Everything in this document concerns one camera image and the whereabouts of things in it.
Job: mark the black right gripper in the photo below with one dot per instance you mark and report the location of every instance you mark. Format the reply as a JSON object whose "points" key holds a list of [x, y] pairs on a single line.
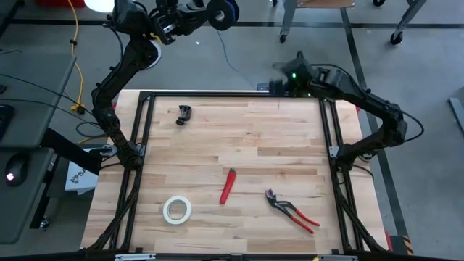
{"points": [[278, 85]]}

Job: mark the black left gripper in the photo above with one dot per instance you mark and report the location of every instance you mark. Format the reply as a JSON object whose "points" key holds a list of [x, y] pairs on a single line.
{"points": [[177, 21]]}

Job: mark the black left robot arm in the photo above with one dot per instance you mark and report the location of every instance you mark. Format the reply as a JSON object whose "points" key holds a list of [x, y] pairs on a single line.
{"points": [[119, 76]]}

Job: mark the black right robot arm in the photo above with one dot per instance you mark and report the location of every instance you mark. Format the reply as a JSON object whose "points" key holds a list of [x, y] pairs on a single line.
{"points": [[362, 96]]}

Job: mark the wooden wheeled workbench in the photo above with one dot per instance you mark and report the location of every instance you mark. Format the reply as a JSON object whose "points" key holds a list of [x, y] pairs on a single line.
{"points": [[326, 3]]}

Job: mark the black screw clamp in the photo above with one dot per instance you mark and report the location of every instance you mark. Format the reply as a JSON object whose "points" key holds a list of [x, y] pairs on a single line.
{"points": [[184, 113]]}

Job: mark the white floor lamp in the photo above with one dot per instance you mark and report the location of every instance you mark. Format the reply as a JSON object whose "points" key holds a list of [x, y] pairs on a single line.
{"points": [[98, 4]]}

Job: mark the red utility knife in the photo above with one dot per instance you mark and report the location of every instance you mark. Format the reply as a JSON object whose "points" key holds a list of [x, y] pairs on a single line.
{"points": [[227, 188]]}

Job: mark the white tape roll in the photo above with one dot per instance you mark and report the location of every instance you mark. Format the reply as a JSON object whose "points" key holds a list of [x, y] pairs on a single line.
{"points": [[165, 210]]}

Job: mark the black diagonal bar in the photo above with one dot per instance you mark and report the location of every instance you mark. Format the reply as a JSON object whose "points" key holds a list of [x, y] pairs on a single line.
{"points": [[72, 150]]}

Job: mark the grey desk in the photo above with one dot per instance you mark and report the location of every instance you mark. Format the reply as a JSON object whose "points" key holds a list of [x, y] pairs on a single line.
{"points": [[36, 108], [21, 210]]}

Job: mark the yellow black striped block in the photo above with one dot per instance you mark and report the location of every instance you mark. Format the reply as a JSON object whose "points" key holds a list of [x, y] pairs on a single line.
{"points": [[406, 244]]}

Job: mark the white printed box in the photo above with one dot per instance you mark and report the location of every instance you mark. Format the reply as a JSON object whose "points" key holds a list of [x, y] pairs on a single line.
{"points": [[81, 179]]}

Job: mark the black computer keyboard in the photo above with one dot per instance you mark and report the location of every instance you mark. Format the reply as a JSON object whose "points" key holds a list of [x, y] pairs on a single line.
{"points": [[5, 121]]}

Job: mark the black computer mouse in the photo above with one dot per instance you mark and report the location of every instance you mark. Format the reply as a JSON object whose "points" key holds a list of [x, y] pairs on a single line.
{"points": [[16, 168]]}

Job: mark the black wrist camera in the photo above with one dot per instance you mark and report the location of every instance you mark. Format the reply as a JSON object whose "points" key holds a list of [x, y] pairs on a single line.
{"points": [[167, 3]]}

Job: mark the silver aluminium bracket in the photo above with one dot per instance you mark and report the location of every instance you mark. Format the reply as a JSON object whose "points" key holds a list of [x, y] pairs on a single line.
{"points": [[141, 150], [334, 151]]}

